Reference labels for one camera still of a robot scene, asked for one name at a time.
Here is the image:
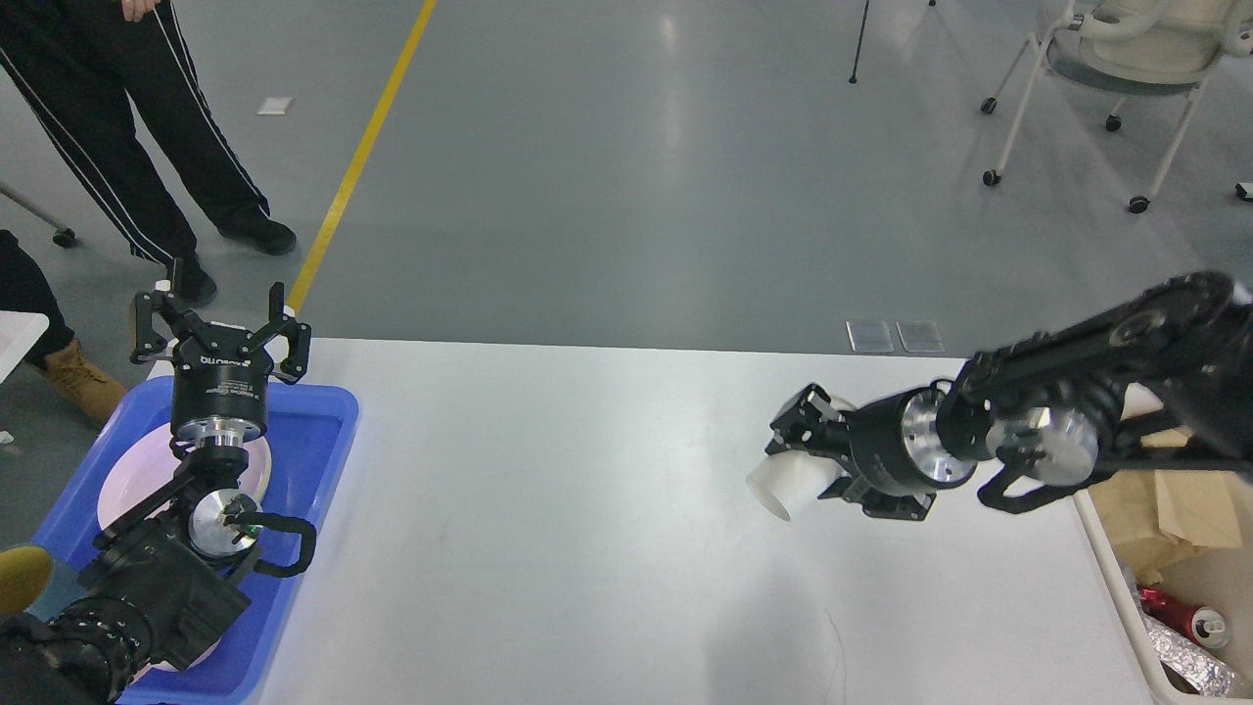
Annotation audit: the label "metal floor plate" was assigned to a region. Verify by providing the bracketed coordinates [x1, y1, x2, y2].
[846, 321, 896, 354]
[896, 321, 946, 354]

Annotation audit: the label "teal mug yellow inside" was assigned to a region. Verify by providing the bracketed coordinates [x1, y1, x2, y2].
[1, 543, 54, 617]

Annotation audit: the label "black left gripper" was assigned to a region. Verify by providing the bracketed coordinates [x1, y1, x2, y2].
[128, 258, 312, 442]

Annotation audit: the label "metal floor plate left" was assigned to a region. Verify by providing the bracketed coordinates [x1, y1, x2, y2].
[846, 321, 896, 354]

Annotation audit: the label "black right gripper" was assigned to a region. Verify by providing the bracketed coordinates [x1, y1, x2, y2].
[766, 383, 976, 522]

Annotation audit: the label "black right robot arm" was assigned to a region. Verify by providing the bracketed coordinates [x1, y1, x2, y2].
[747, 270, 1252, 521]

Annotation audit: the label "white paper cup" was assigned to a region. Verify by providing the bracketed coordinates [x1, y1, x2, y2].
[746, 450, 852, 521]

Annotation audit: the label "brown boot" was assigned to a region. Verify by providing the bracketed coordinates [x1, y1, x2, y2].
[0, 230, 130, 425]

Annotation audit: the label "red foil wrapper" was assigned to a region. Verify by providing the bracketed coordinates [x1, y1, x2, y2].
[1136, 587, 1233, 650]

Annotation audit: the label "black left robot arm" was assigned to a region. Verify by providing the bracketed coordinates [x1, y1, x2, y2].
[3, 260, 317, 704]

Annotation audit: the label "aluminium foil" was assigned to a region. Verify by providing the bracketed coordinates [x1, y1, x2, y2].
[1120, 574, 1250, 700]

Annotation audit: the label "person in striped track pants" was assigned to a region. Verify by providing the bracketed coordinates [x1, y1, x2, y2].
[1, 1, 297, 306]

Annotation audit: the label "white chair base left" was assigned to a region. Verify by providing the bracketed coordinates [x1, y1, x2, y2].
[1, 180, 79, 249]

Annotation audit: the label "black tripod leg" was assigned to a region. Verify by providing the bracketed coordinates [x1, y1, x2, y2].
[850, 0, 872, 85]

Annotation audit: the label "beige plastic bin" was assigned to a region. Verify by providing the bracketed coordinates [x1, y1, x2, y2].
[1073, 491, 1252, 704]

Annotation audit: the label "white side table left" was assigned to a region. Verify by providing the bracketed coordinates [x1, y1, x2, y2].
[0, 309, 49, 383]

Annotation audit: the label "metal floor plate right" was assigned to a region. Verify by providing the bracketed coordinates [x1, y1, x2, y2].
[896, 321, 946, 354]

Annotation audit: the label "pink plate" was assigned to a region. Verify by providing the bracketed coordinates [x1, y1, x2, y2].
[96, 427, 273, 528]

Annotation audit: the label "white office chair right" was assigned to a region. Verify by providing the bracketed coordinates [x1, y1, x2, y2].
[980, 1, 1250, 213]

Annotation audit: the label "brown paper bag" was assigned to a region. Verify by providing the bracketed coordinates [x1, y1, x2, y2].
[1088, 470, 1250, 586]

